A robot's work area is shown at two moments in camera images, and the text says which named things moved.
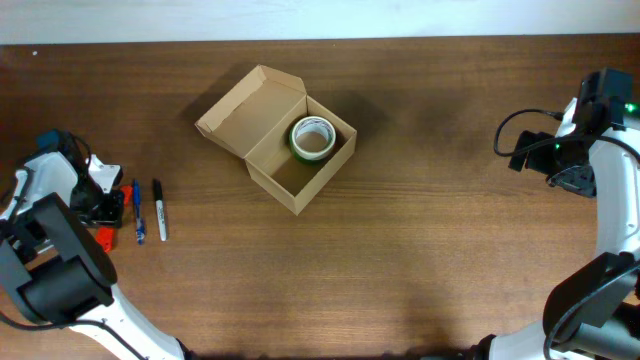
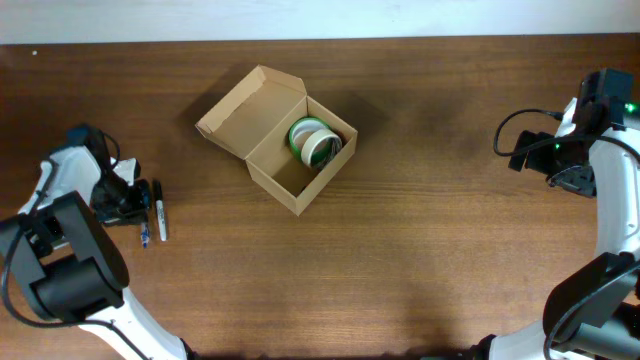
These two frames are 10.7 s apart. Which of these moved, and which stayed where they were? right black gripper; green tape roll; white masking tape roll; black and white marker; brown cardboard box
Moved: white masking tape roll; green tape roll
Stayed: black and white marker; brown cardboard box; right black gripper
